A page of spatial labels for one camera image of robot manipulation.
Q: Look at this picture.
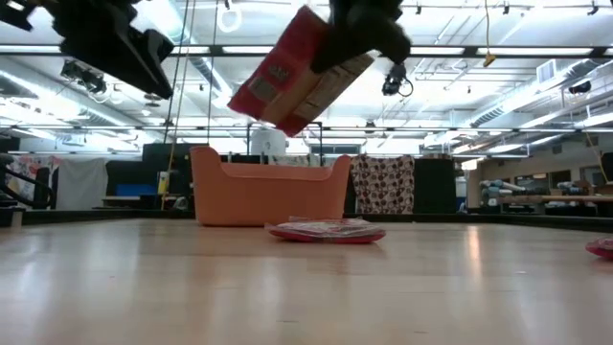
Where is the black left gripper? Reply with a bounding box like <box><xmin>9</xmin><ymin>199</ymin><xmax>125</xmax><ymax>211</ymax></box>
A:
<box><xmin>45</xmin><ymin>0</ymin><xmax>176</xmax><ymax>101</ymax></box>

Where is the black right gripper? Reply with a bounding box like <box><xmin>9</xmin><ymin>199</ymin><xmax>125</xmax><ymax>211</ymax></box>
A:
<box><xmin>309</xmin><ymin>0</ymin><xmax>413</xmax><ymax>75</ymax></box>

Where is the red cardboard snack box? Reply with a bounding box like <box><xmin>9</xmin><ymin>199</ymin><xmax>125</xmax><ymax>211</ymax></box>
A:
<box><xmin>227</xmin><ymin>4</ymin><xmax>377</xmax><ymax>138</ymax></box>

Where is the red popcorn bag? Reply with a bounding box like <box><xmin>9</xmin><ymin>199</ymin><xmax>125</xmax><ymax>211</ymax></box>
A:
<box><xmin>584</xmin><ymin>237</ymin><xmax>613</xmax><ymax>262</ymax></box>
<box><xmin>265</xmin><ymin>216</ymin><xmax>387</xmax><ymax>245</ymax></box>

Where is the white round appliance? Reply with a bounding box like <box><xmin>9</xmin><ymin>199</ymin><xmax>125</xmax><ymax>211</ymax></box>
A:
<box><xmin>249</xmin><ymin>126</ymin><xmax>288</xmax><ymax>157</ymax></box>

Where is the brown white patterned cloth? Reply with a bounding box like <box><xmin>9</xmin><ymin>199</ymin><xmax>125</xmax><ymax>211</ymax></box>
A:
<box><xmin>350</xmin><ymin>153</ymin><xmax>417</xmax><ymax>216</ymax></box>

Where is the white hanging cloth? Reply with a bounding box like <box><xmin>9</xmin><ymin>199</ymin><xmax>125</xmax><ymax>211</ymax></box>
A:
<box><xmin>56</xmin><ymin>157</ymin><xmax>109</xmax><ymax>211</ymax></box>

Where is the orange plastic basket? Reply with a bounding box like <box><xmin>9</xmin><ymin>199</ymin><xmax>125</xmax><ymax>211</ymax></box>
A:
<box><xmin>189</xmin><ymin>145</ymin><xmax>353</xmax><ymax>228</ymax></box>

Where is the black cabinet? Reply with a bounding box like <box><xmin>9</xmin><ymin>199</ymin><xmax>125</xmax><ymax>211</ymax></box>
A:
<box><xmin>413</xmin><ymin>157</ymin><xmax>457</xmax><ymax>215</ymax></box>

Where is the wooden workbench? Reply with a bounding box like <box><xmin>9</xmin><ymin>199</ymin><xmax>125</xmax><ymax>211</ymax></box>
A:
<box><xmin>497</xmin><ymin>193</ymin><xmax>613</xmax><ymax>204</ymax></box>

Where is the black hanging camera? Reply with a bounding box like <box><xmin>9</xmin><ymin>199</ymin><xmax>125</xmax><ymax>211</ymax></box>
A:
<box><xmin>380</xmin><ymin>63</ymin><xmax>415</xmax><ymax>98</ymax></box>

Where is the white ring light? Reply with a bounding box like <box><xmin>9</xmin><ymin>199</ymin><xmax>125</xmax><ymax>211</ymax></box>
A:
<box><xmin>216</xmin><ymin>3</ymin><xmax>243</xmax><ymax>35</ymax></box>

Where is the yellow hanging cable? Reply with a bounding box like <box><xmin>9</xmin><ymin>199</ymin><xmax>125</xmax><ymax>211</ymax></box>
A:
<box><xmin>482</xmin><ymin>0</ymin><xmax>497</xmax><ymax>69</ymax></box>

